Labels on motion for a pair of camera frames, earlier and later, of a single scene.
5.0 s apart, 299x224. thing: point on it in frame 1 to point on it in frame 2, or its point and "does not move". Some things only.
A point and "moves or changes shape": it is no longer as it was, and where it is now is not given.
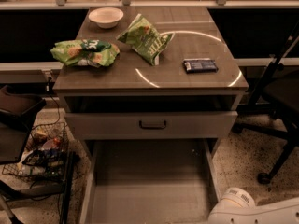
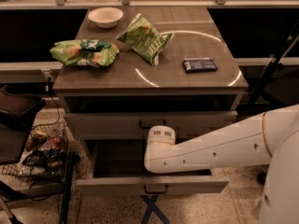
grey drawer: [148, 181] moves or changes shape
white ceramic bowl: [106, 17] does not move
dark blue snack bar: [200, 65] does not move
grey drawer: [150, 125] does not move
